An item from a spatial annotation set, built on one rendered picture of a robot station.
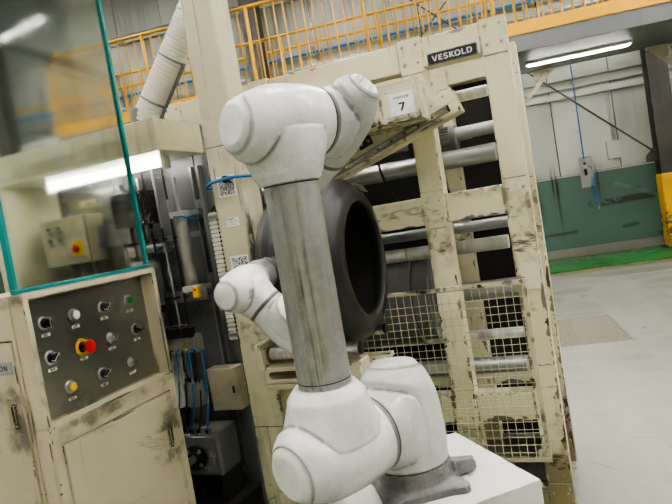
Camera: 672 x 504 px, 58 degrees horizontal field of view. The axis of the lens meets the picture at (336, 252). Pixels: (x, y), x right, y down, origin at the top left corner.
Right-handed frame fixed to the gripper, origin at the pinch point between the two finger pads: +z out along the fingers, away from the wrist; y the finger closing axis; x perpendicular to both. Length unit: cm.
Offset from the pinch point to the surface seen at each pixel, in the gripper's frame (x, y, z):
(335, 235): -2.1, -11.5, 9.3
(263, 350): 33.7, 23.5, 8.8
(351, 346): 35.4, -8.0, 10.6
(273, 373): 43, 23, 11
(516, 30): -100, -47, 610
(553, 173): 120, -56, 970
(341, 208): -8.9, -11.9, 18.4
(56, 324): 3, 60, -37
